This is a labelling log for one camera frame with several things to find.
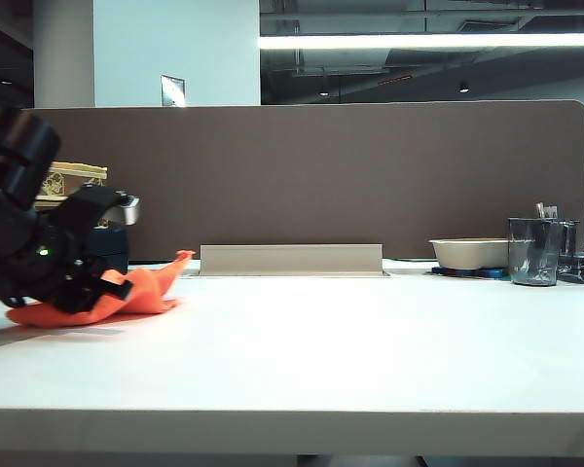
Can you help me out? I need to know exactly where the dark transparent pen holder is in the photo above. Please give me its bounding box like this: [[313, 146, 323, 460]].
[[559, 219, 582, 260]]

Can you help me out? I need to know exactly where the orange microfiber cloth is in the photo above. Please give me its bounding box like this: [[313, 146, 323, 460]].
[[5, 249, 197, 329]]

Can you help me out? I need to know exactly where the brown desk divider panel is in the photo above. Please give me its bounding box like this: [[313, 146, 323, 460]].
[[21, 99, 584, 264]]

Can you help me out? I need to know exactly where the white ceiling light strip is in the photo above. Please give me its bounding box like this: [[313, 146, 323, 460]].
[[258, 32, 584, 52]]

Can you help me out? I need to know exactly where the clear grey plastic cup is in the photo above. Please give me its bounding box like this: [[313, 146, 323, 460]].
[[506, 217, 564, 287]]

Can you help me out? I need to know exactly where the blue mat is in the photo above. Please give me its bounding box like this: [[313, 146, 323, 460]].
[[430, 265, 511, 281]]

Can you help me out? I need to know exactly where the dark blue case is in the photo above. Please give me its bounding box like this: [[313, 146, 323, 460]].
[[82, 225, 129, 276]]

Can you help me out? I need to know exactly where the grey cable tray flap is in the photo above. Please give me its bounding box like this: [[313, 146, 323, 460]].
[[199, 243, 385, 277]]

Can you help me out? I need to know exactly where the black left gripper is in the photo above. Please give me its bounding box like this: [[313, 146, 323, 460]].
[[0, 224, 133, 315]]

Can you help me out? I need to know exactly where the white paper bowl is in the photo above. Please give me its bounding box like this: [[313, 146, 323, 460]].
[[428, 237, 536, 272]]

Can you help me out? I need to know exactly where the silver wall sign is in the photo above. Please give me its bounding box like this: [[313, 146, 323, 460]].
[[161, 74, 187, 108]]

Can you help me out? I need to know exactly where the white round column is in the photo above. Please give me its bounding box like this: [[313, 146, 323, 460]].
[[32, 0, 96, 109]]

